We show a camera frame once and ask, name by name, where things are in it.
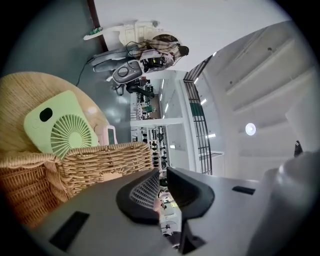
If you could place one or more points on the grey oval device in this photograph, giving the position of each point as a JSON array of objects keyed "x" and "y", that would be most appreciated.
[{"x": 126, "y": 71}]

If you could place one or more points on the wicker basket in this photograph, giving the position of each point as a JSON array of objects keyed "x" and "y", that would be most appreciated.
[{"x": 27, "y": 190}]

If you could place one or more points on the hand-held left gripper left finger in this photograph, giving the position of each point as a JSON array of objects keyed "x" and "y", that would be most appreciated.
[{"x": 105, "y": 220}]

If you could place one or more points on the black window grille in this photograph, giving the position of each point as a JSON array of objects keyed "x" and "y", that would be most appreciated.
[{"x": 200, "y": 120}]

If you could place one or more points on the white carved furniture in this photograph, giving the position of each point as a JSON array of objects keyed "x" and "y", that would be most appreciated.
[{"x": 130, "y": 31}]

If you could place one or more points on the small green object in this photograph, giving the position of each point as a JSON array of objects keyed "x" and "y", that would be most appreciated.
[{"x": 96, "y": 31}]

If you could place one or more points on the pink digital clock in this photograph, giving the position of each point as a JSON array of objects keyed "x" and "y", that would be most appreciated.
[{"x": 110, "y": 135}]

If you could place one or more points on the round wooden table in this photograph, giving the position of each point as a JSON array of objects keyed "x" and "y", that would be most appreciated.
[{"x": 25, "y": 95}]

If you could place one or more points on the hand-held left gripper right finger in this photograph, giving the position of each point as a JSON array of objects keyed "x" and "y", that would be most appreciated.
[{"x": 225, "y": 205}]

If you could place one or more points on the round ceiling lamp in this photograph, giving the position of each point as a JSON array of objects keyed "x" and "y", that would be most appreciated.
[{"x": 250, "y": 128}]

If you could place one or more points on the green square fan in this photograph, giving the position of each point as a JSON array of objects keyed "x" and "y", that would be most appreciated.
[{"x": 62, "y": 120}]

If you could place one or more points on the white display shelving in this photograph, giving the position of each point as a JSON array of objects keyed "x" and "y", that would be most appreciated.
[{"x": 152, "y": 147}]

